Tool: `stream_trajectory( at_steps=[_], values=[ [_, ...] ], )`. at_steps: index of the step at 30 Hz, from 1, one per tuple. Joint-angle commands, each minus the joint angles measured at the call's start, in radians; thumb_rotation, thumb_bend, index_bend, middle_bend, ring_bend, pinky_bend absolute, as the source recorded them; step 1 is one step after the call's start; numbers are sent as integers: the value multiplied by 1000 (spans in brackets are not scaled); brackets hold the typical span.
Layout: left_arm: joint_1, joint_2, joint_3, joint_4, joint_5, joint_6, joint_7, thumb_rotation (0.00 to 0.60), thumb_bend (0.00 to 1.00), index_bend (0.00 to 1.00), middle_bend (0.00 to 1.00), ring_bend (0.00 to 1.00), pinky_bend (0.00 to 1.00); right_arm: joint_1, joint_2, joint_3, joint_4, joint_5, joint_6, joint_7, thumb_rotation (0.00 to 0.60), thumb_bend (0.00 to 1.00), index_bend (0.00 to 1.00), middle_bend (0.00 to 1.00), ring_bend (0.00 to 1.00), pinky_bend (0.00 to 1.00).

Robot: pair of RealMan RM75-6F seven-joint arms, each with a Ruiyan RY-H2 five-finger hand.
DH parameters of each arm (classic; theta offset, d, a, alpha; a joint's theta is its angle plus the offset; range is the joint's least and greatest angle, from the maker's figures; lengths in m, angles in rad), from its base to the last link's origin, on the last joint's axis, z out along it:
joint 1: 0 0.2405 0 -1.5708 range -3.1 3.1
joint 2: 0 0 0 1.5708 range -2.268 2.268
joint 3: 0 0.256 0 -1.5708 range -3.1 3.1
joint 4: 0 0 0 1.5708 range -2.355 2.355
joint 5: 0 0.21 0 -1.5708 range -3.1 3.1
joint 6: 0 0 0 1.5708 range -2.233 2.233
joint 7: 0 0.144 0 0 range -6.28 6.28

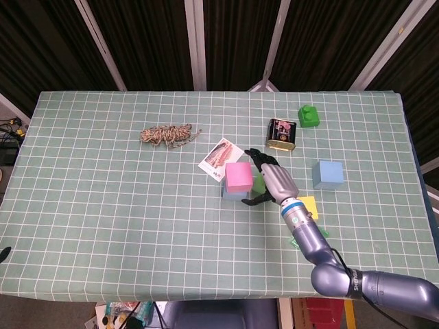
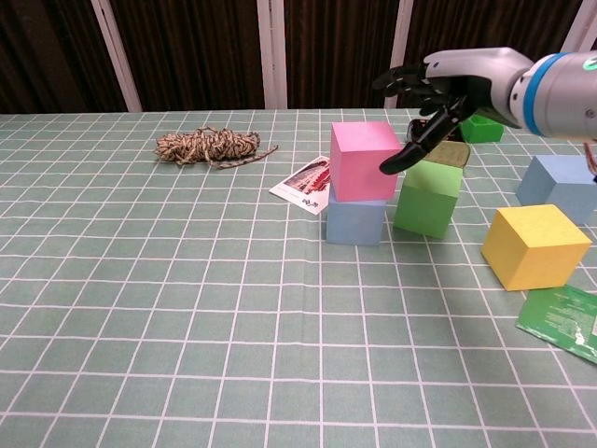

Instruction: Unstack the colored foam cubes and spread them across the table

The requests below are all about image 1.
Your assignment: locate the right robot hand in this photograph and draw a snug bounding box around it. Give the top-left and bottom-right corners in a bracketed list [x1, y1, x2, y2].
[241, 147, 299, 208]

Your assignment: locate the green foam cube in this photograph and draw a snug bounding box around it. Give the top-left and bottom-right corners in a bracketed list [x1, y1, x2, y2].
[251, 173, 268, 195]

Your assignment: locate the yellow foam cube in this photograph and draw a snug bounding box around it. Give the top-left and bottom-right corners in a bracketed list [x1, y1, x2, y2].
[296, 195, 320, 221]

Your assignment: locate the pink foam cube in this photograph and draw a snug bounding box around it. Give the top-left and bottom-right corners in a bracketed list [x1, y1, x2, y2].
[224, 162, 254, 193]

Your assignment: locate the light blue foam cube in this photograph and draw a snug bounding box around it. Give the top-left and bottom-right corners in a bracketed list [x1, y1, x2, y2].
[222, 178, 249, 201]
[312, 160, 345, 191]

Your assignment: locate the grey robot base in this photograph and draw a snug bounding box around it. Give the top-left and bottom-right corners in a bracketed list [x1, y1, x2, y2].
[163, 299, 279, 329]

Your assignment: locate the black tin can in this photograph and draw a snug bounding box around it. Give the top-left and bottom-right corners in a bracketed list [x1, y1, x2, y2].
[264, 118, 298, 152]

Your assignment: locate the picture postcard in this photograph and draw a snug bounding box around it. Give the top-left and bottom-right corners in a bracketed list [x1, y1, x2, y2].
[198, 137, 245, 182]

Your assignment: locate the green sachet packet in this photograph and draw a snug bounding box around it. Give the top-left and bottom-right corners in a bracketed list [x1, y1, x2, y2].
[287, 226, 331, 249]

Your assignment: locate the green toy brick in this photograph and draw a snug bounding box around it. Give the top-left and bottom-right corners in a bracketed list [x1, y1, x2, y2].
[297, 105, 322, 129]

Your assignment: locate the green checked tablecloth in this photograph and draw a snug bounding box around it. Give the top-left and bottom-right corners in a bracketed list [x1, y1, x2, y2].
[0, 90, 439, 304]

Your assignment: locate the teal printed package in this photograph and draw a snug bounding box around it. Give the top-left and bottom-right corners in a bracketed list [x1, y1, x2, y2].
[104, 301, 154, 326]

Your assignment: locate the red box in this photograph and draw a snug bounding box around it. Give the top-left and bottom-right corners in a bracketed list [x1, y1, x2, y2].
[291, 296, 346, 325]

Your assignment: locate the black curtain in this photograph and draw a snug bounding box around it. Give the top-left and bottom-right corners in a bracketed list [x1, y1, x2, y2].
[0, 0, 439, 165]

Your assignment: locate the braided rope bundle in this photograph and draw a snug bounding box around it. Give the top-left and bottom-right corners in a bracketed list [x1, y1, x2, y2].
[139, 123, 202, 149]

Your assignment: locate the bundle of cables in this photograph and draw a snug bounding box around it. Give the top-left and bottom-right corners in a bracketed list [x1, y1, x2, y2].
[0, 116, 29, 139]

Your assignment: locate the white frame post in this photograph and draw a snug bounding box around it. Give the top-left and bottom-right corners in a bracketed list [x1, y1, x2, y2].
[184, 0, 208, 92]
[73, 0, 128, 92]
[246, 0, 292, 93]
[348, 0, 430, 91]

